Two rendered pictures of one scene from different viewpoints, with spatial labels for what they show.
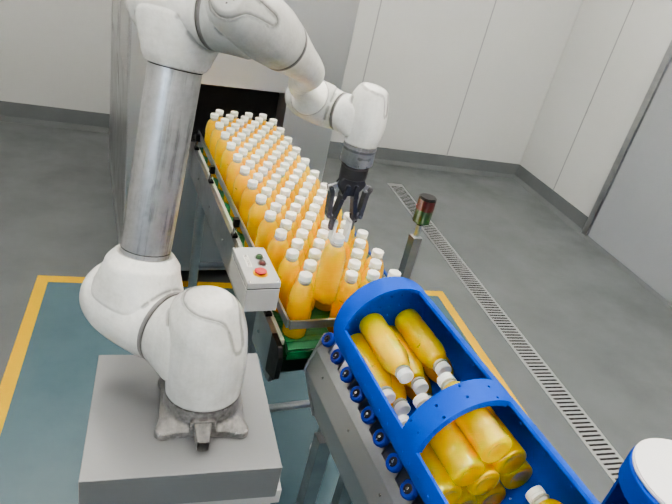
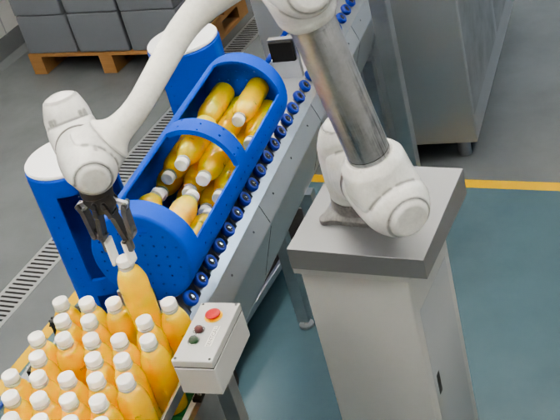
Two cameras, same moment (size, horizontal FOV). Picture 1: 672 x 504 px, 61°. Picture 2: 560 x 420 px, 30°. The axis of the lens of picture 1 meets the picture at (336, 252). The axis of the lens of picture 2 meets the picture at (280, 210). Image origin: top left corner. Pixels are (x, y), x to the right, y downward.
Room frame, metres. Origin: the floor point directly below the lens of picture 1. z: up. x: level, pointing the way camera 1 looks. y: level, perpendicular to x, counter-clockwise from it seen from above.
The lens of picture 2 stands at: (2.40, 1.87, 2.55)
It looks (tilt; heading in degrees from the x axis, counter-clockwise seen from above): 32 degrees down; 233
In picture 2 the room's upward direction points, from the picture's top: 16 degrees counter-clockwise
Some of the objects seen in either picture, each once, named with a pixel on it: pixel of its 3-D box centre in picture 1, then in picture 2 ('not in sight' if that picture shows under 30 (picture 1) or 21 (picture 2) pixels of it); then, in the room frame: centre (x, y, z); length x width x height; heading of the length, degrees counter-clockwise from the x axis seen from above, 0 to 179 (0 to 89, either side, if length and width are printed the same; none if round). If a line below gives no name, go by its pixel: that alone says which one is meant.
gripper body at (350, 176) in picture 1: (352, 179); (98, 195); (1.48, 0.00, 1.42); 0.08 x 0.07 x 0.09; 118
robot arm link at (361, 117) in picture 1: (363, 113); (72, 128); (1.48, 0.02, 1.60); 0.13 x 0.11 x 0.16; 65
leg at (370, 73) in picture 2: not in sight; (380, 122); (-0.42, -1.01, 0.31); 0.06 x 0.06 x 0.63; 28
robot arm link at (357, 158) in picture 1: (358, 154); not in sight; (1.48, 0.00, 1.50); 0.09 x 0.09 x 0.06
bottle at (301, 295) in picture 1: (299, 306); (181, 337); (1.44, 0.07, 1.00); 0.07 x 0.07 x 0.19
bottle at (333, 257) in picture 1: (330, 269); (138, 296); (1.48, 0.00, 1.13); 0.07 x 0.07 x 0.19
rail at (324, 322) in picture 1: (350, 321); not in sight; (1.48, -0.09, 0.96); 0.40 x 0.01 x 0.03; 118
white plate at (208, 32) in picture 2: not in sight; (182, 39); (0.29, -1.25, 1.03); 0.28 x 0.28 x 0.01
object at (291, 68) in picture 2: not in sight; (285, 58); (0.23, -0.75, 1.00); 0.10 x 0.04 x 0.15; 118
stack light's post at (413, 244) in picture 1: (379, 351); not in sight; (1.92, -0.27, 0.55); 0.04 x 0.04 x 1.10; 28
